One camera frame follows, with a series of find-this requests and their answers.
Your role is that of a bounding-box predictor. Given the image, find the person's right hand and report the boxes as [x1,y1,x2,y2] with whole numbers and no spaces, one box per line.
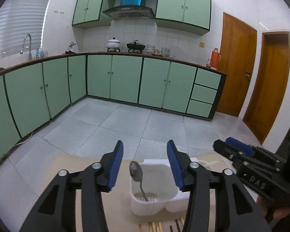
[257,196,290,223]

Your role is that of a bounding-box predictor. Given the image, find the patterned ceramic jar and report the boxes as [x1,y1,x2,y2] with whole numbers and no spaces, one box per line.
[161,47,170,57]

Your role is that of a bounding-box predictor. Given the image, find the white window blinds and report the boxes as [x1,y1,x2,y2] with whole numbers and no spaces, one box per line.
[0,0,49,59]

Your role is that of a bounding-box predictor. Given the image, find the green upper kitchen cabinets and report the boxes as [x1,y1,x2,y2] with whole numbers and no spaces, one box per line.
[72,0,212,36]

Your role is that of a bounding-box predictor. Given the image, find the white plastic fork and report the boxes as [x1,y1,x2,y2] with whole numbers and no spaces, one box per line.
[198,160,218,171]

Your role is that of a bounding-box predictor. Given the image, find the metal spoon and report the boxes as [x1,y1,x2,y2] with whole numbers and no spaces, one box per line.
[129,161,149,202]

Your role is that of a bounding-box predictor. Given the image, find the green kitchen cabinets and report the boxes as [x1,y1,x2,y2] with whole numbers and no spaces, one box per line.
[0,52,226,160]
[72,0,212,36]

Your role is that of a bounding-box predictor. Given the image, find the white enamel pot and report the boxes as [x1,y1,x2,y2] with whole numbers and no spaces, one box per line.
[106,37,121,52]

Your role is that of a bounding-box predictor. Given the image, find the black wok with lid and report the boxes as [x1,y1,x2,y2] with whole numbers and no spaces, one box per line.
[126,40,146,54]

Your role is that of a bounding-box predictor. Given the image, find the white double utensil holder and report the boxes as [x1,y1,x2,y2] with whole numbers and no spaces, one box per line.
[130,159,190,216]

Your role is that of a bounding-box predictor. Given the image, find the orange thermos flask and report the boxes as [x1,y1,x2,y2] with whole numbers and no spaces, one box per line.
[210,48,221,70]

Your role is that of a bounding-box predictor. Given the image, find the chrome kitchen faucet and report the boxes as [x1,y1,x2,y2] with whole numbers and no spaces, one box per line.
[20,34,32,61]

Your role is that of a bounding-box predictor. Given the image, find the black range hood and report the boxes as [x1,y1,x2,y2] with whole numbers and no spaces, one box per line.
[103,5,154,20]

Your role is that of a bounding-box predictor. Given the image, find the wooden door left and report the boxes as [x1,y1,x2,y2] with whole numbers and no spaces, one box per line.
[217,13,257,117]

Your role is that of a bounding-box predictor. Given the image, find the green lower kitchen cabinets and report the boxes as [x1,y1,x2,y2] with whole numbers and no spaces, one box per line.
[0,52,226,160]

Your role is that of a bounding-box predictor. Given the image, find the wooden door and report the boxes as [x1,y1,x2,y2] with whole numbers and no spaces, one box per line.
[217,13,257,117]
[243,32,290,144]

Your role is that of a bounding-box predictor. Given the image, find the wooden door right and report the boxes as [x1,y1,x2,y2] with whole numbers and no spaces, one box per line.
[243,32,290,144]

